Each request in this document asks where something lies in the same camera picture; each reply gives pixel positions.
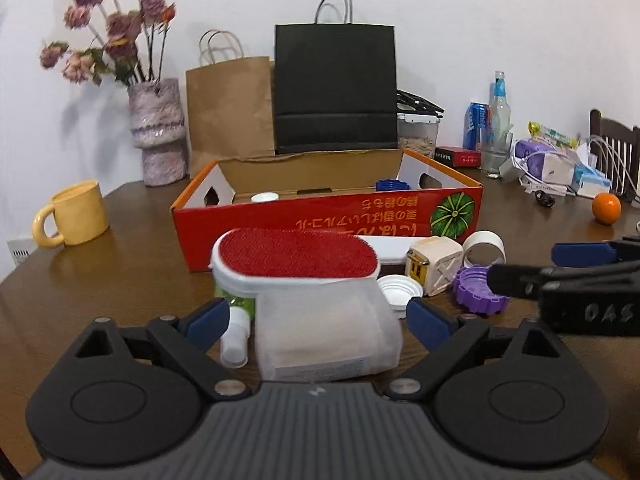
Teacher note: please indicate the clear container of oats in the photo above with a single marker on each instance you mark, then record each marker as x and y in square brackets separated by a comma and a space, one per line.
[417, 140]

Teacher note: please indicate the orange fruit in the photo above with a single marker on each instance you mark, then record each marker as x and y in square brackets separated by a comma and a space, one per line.
[606, 208]

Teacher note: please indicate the clear glass bottle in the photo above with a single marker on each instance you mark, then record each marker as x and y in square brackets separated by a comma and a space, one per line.
[498, 105]

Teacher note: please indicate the stack of black frames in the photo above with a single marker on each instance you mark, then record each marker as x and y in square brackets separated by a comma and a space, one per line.
[417, 102]

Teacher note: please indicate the dried pink flowers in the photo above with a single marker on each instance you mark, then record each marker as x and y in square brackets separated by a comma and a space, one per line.
[120, 25]

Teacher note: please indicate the purple and white packets pile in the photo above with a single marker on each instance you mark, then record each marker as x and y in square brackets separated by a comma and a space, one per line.
[607, 147]

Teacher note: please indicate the brown paper bag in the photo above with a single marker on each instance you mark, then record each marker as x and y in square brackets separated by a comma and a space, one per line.
[230, 110]

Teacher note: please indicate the purple and white tissue pack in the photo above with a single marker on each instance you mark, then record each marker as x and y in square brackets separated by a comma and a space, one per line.
[535, 152]

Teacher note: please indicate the colourful snack packets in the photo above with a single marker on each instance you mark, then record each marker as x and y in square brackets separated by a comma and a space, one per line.
[555, 135]

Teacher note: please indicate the yellow mug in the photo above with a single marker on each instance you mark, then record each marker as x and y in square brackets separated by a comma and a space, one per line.
[80, 215]

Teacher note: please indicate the dark wooden chair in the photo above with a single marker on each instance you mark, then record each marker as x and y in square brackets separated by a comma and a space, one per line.
[617, 130]

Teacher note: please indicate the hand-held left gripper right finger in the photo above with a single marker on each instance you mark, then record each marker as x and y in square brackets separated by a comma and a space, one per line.
[425, 322]

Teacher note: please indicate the small red box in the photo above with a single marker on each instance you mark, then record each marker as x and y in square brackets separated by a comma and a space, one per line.
[457, 156]

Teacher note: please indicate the red-topped white lint brush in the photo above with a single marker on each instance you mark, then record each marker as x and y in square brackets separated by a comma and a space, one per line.
[320, 330]

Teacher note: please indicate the blue gear-shaped lid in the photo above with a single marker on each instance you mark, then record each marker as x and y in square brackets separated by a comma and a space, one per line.
[392, 185]

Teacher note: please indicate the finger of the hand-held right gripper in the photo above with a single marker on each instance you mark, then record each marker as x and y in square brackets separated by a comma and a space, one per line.
[520, 280]
[580, 252]

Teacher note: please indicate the small black object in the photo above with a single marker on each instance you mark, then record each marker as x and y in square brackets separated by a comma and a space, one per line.
[545, 199]

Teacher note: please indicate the mottled pink vase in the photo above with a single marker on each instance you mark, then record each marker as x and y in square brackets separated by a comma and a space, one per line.
[157, 130]

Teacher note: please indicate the beige cube charger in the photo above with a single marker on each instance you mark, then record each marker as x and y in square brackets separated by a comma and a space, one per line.
[440, 265]

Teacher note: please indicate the black paper bag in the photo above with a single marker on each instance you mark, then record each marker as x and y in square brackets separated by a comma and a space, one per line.
[335, 85]

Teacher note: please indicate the blue soda can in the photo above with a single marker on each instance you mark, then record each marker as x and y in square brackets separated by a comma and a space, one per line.
[476, 125]

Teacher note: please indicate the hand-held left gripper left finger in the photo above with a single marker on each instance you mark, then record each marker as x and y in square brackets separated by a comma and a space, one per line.
[207, 320]

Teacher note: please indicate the purple gear-shaped lid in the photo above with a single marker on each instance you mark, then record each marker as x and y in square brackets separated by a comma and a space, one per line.
[472, 296]

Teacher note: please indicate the red cardboard box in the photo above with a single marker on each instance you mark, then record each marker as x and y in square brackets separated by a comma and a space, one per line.
[300, 215]

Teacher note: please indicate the clear drinking glass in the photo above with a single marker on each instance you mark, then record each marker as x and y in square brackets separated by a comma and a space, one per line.
[496, 157]

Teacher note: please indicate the blue and white tissue box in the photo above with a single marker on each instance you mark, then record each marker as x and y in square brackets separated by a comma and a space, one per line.
[590, 178]

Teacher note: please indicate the white tape roll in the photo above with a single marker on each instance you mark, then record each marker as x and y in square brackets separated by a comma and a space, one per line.
[482, 240]

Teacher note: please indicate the small white cap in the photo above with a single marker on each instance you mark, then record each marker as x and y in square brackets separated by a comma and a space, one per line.
[264, 198]

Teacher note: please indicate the white round lid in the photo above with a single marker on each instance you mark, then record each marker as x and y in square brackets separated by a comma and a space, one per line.
[397, 290]

